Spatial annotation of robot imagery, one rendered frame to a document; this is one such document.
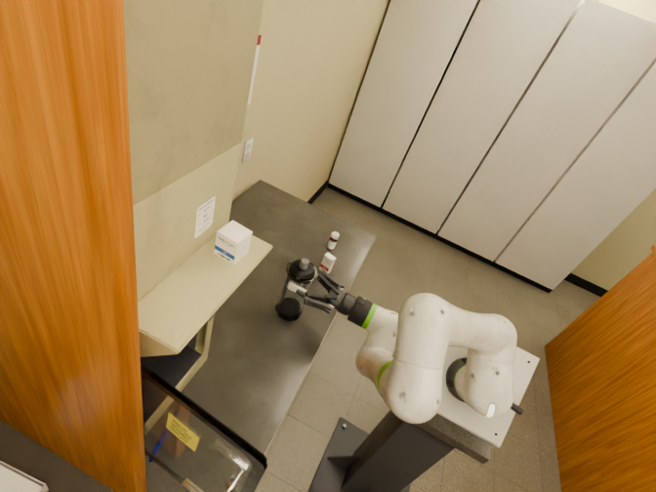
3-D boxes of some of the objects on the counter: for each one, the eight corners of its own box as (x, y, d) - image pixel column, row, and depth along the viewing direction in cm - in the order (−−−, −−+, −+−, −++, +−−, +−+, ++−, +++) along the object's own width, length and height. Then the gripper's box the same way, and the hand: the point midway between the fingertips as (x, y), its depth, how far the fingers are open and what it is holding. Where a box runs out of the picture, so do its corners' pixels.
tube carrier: (269, 311, 139) (281, 271, 126) (282, 293, 148) (295, 254, 134) (295, 325, 138) (309, 286, 125) (307, 306, 147) (322, 267, 133)
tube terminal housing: (51, 406, 99) (-49, 141, 50) (143, 321, 124) (134, 90, 75) (131, 454, 96) (105, 223, 48) (207, 358, 121) (242, 142, 73)
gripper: (364, 281, 137) (308, 252, 139) (345, 321, 120) (282, 287, 122) (357, 294, 141) (304, 266, 143) (338, 335, 124) (277, 302, 127)
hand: (300, 279), depth 133 cm, fingers closed on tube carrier, 9 cm apart
